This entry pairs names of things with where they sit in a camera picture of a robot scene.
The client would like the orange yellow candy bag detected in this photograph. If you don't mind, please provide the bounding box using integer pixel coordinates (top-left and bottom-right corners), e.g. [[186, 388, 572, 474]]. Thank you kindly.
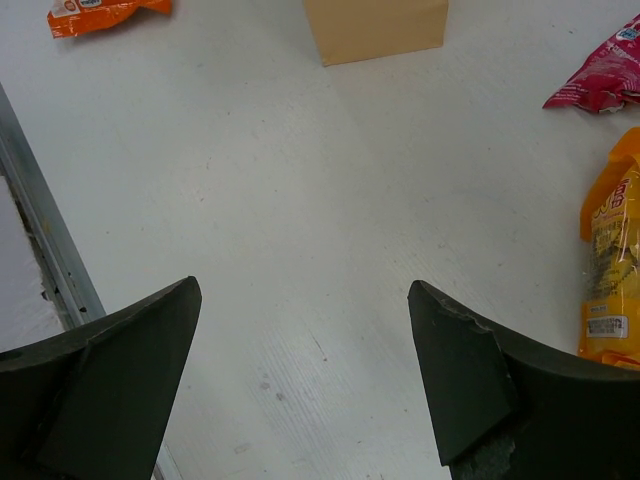
[[578, 127, 639, 371]]

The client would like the orange Fox's candy bag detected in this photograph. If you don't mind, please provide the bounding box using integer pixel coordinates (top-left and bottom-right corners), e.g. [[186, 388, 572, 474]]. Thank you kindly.
[[47, 0, 173, 38]]

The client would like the brown paper bag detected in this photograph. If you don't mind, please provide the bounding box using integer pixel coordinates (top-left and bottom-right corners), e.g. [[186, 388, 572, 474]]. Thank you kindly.
[[304, 0, 449, 66]]

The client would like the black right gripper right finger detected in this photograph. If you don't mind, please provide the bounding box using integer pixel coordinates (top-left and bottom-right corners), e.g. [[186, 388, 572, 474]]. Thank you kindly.
[[408, 280, 639, 479]]

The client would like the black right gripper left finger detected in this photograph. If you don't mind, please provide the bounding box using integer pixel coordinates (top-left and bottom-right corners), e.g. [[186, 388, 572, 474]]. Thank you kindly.
[[1, 276, 202, 480]]

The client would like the red snack packet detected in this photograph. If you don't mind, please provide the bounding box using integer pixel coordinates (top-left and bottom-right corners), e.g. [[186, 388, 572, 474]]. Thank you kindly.
[[543, 15, 639, 114]]

